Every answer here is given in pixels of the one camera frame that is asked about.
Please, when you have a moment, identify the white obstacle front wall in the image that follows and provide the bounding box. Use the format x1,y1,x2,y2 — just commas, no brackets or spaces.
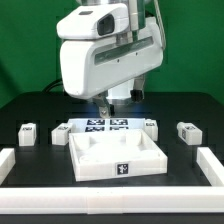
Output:
0,187,224,214

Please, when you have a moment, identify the white obstacle wall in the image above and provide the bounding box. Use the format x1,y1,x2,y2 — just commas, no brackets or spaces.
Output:
0,148,15,185
196,147,224,187
0,187,224,214

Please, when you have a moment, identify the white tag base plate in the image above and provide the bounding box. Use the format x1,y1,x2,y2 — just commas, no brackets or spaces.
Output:
68,118,145,133

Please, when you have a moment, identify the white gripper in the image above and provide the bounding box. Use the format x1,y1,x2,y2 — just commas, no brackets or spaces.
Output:
60,20,163,118

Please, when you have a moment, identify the black cable bundle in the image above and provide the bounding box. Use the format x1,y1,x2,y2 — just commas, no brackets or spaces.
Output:
41,78,64,93

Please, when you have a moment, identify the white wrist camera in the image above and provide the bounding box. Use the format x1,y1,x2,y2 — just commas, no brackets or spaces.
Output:
56,3,129,40

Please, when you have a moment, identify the white obstacle right wall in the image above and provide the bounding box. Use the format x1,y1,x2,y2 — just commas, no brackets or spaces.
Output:
196,147,224,187

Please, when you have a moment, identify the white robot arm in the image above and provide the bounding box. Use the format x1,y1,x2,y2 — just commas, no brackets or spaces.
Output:
57,0,166,118

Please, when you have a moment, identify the white obstacle left wall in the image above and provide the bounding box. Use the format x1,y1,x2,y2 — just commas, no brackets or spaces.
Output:
0,148,15,185

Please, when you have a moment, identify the white square tabletop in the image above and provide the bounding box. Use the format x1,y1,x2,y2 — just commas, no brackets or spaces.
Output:
69,129,168,181

